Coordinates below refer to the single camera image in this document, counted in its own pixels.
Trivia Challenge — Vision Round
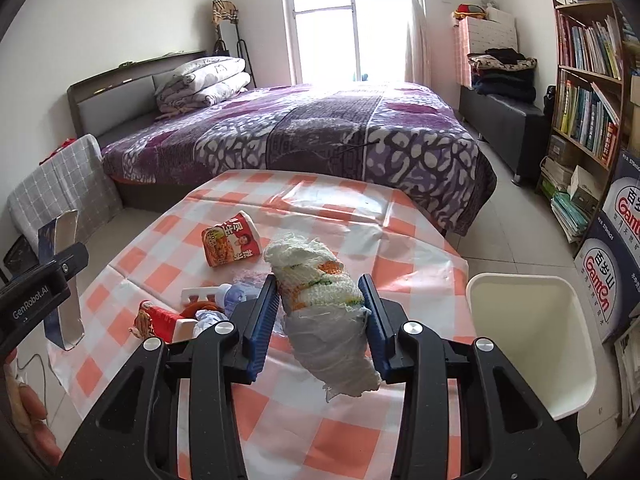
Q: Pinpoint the dark bed headboard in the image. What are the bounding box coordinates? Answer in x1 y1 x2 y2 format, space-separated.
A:
67 50 209 137

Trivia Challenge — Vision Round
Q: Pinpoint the brown cardboard box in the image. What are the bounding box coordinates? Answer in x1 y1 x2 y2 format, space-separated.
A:
620 72 640 154

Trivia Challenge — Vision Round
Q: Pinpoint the bed with purple bedspread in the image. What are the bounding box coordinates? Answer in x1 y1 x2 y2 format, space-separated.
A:
100 81 499 237

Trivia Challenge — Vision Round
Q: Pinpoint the window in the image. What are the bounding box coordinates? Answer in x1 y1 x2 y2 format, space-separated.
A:
279 0 417 86

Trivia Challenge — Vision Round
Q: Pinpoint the clear bluish plastic bag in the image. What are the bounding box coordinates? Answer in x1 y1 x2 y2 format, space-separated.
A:
214 281 262 322

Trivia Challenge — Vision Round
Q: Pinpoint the black coat rack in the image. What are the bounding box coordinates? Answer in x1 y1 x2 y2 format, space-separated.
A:
209 0 259 89

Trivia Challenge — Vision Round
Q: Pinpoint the red snack packet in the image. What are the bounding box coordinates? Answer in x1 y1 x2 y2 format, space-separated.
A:
131 300 197 345

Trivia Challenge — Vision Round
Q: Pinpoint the grey checkered cushion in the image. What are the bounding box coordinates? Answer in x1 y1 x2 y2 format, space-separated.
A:
7 133 124 262

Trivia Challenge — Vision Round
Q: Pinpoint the stack of flat books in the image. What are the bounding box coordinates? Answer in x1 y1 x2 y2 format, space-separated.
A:
539 156 592 244

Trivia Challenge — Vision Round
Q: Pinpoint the white drawer cabinet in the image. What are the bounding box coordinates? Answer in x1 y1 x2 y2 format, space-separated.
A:
452 7 519 89

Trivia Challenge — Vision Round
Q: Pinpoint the black bag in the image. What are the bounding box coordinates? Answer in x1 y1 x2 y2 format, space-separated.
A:
542 85 559 122

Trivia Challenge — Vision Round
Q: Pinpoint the red plush toy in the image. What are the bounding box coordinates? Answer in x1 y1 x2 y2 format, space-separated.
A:
452 3 489 22

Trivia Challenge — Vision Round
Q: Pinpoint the wooden bookshelf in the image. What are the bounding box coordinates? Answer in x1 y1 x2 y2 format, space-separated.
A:
537 0 632 247

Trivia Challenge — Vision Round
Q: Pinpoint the dark bench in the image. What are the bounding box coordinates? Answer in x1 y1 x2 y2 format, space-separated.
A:
458 84 549 182

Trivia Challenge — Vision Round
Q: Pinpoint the row of tall books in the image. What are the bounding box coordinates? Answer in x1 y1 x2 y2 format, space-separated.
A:
557 12 624 81

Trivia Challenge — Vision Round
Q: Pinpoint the navy silver foil packet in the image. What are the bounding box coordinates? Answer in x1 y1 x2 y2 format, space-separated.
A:
37 209 85 350

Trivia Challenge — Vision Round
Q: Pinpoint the red instant noodle cup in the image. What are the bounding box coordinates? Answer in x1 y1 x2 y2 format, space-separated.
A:
201 209 262 267

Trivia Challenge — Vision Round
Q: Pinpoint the white plastic hook rack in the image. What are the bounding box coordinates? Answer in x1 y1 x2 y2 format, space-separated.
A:
180 285 222 307

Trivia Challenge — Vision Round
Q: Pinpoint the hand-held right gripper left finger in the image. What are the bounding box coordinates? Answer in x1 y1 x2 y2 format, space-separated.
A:
55 274 282 480

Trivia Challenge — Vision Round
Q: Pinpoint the pile of folded clothes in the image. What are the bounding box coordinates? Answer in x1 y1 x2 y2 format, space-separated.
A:
467 47 539 104

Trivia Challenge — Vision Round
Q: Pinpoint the white curtain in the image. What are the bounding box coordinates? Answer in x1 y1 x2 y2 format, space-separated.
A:
406 0 432 84

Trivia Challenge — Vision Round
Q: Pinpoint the person's left hand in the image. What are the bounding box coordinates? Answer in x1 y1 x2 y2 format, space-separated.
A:
4 349 62 467

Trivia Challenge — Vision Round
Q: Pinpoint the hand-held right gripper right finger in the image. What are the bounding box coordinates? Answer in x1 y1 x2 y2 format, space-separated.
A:
358 273 587 480

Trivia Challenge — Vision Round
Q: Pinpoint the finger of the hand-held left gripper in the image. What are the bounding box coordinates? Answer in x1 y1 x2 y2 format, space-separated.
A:
41 241 90 282

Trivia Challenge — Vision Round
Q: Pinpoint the row of colourful books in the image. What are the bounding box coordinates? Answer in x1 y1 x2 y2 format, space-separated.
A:
554 77 622 169

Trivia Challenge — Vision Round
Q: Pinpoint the white plastic bin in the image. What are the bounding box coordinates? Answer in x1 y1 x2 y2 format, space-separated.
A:
465 272 598 422

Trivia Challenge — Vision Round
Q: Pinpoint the folded white quilt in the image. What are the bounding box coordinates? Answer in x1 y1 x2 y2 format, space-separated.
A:
153 55 251 114

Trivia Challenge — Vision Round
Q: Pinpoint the stack of papers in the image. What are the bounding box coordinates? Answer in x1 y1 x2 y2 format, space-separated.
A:
612 329 640 432

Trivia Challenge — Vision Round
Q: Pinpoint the white carton box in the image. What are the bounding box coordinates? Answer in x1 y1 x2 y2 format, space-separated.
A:
569 164 607 212

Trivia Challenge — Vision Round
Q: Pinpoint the orange white checkered tablecloth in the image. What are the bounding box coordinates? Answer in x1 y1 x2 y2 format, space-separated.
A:
47 169 479 480

